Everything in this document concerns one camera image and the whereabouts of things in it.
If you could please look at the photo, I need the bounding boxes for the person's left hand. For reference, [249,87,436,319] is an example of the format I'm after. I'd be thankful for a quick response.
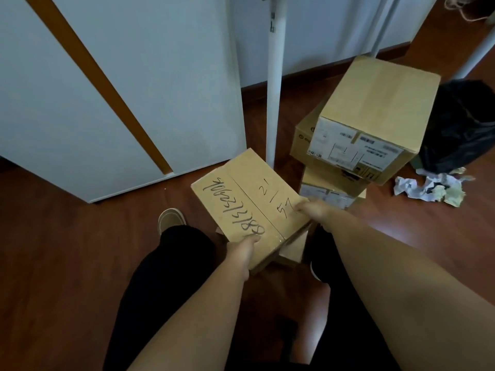
[225,234,262,282]

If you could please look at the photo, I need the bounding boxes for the person's right hand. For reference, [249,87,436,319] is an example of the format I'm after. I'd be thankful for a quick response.
[294,199,337,228]

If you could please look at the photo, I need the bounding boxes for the cardboard box with white labels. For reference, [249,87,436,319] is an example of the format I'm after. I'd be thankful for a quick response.
[298,165,367,211]

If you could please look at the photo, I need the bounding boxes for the small cardboard box black print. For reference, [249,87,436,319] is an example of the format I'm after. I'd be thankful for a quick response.
[214,226,310,267]

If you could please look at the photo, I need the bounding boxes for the cardboard box with handwritten marks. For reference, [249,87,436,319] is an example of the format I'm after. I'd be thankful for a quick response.
[190,147,313,276]

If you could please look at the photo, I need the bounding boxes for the cardboard box with dashed label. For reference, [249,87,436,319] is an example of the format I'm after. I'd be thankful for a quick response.
[290,99,374,197]

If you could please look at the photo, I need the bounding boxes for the paper pieces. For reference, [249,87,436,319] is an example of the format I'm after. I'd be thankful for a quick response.
[393,167,475,208]

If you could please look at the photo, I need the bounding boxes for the long cardboard box end labels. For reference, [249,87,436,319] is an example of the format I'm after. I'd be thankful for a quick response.
[307,54,441,187]

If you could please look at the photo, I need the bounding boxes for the person's left forearm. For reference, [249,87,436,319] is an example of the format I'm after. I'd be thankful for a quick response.
[127,262,252,371]

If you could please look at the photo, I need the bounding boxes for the person's right forearm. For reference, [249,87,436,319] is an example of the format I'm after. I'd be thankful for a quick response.
[321,212,495,371]

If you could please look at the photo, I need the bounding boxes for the person's black trousers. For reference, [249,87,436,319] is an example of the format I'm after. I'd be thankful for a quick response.
[102,224,403,371]

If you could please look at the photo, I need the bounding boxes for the person's left beige shoe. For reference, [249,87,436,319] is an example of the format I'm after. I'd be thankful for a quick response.
[157,208,187,236]

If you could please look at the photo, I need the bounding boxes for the white cabinet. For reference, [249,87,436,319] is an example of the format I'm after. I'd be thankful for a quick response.
[0,0,248,204]

